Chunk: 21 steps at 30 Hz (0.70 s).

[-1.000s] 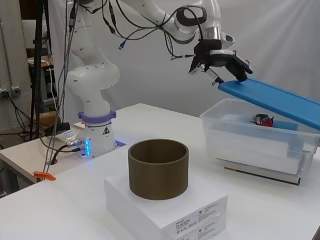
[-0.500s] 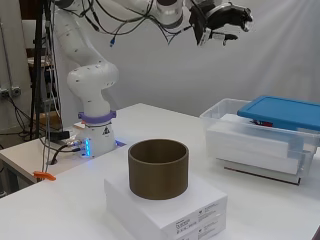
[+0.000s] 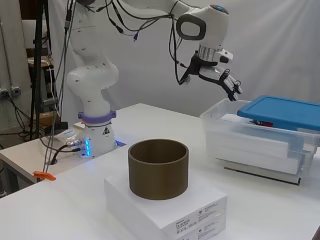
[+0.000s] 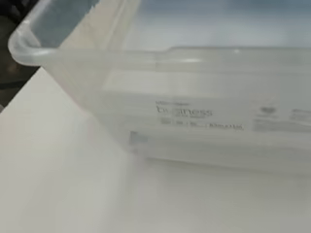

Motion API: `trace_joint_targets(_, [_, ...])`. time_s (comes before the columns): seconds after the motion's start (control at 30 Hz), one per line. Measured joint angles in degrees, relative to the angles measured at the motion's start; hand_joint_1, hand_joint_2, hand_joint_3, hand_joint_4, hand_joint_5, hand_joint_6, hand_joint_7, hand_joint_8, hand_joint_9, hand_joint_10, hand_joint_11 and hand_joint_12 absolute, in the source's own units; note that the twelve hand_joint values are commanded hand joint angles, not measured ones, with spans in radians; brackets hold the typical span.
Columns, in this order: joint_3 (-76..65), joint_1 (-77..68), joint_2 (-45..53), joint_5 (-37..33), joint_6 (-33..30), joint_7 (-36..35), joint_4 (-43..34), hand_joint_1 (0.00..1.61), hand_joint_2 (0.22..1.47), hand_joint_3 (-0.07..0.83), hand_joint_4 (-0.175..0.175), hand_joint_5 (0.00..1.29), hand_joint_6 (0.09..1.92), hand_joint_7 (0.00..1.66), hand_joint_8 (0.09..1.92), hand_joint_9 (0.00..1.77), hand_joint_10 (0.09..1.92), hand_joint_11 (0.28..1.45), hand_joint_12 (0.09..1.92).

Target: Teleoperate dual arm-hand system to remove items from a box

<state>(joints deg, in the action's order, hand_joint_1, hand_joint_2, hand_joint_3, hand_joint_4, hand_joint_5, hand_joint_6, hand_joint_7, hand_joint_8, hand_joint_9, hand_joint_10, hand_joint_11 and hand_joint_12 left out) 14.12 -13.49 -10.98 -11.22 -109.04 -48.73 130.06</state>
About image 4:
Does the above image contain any white flat box with print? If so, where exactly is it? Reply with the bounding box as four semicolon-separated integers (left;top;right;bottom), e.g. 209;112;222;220
101;48;311;169

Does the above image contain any clear plastic box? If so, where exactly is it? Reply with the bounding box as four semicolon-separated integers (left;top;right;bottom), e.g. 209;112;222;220
8;0;311;179

